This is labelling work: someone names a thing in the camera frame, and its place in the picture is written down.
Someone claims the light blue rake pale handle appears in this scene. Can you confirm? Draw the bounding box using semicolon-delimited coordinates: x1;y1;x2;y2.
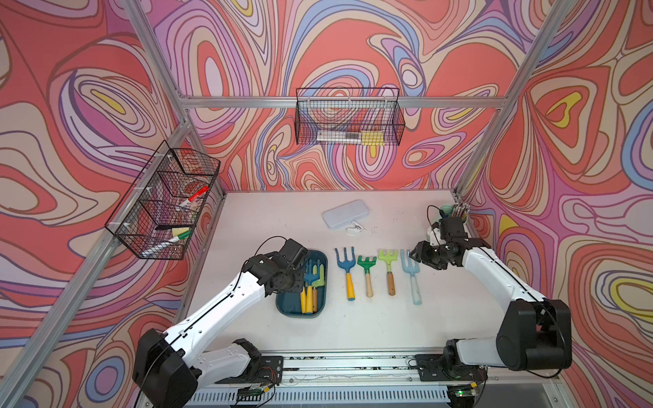
401;249;422;305

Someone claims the lime rake wooden handle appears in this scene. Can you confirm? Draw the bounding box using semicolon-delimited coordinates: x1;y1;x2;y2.
379;249;399;297

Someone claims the blue rake yellow handle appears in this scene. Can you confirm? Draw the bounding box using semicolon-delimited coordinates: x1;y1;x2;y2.
335;246;356;301

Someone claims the green rake wooden handle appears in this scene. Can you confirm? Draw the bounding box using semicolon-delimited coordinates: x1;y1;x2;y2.
357;256;377;298

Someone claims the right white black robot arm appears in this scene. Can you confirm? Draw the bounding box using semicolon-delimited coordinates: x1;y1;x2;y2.
407;216;572;372

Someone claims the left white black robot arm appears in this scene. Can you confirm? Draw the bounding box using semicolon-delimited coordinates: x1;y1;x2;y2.
132;239;309;407

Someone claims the teal storage box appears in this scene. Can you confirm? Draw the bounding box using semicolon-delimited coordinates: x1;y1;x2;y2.
275;250;328;318

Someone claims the green pencil cup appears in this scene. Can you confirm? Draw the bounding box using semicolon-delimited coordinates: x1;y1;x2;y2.
439;203;456;219

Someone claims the coloured pencils bunch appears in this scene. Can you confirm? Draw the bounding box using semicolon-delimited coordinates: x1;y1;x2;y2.
451;202;470;223

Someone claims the white pencil case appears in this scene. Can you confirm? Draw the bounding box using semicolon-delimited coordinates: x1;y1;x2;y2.
321;200;370;230

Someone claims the green white marker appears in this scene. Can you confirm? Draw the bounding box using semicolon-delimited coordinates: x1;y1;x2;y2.
142;231;190;257

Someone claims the red marker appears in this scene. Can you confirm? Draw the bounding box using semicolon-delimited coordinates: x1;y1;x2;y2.
180;185;209;207

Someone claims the yellow eraser in basket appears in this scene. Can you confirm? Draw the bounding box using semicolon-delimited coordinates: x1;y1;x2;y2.
361;131;385;146

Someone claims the yellow handled tool in box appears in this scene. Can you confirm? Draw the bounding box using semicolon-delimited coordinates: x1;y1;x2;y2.
301;260;318;315

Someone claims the wooden handled tool in box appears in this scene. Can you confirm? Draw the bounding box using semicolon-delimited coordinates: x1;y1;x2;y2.
312;262;326;314

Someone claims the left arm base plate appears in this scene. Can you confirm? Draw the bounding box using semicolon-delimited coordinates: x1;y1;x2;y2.
221;338;284;385

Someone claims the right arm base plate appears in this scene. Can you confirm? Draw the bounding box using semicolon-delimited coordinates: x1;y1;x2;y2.
414;339;488;383

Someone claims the black wire basket left wall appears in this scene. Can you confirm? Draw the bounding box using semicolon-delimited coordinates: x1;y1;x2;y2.
105;141;221;260

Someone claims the black wire basket wall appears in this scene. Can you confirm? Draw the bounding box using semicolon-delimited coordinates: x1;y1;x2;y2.
105;141;221;260
294;85;406;146

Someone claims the black wire basket back wall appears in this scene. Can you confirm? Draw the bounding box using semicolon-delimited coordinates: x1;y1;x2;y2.
294;85;406;146

